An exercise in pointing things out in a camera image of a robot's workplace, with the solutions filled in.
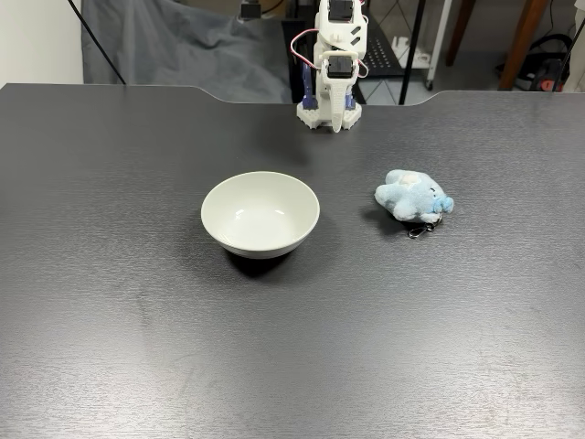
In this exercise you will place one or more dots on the white ceramic bowl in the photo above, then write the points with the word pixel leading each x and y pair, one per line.
pixel 260 215

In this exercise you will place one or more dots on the blue table clamp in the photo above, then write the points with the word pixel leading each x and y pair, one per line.
pixel 349 100
pixel 309 89

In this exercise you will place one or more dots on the black perforated metal rack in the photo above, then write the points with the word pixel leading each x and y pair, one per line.
pixel 384 46

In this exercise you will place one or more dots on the white wheeled cart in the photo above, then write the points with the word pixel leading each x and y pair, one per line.
pixel 439 41

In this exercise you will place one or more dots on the slim wooden leg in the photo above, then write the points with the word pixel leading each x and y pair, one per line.
pixel 457 32

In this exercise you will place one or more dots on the thick wooden leg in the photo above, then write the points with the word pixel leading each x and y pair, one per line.
pixel 521 41

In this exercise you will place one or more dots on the black red vacuum cleaner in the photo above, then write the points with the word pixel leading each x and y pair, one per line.
pixel 544 64

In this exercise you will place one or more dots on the thin black pole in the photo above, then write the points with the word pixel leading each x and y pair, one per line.
pixel 98 43

